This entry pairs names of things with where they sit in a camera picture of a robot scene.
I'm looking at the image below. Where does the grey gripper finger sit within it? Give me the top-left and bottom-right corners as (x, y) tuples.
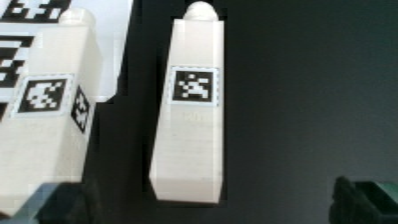
(329, 176), (398, 224)

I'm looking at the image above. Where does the white desk leg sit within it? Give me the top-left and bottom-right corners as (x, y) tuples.
(149, 1), (226, 204)
(0, 8), (103, 216)

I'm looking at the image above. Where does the fiducial marker sheet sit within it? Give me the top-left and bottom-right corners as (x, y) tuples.
(0, 0), (135, 111)

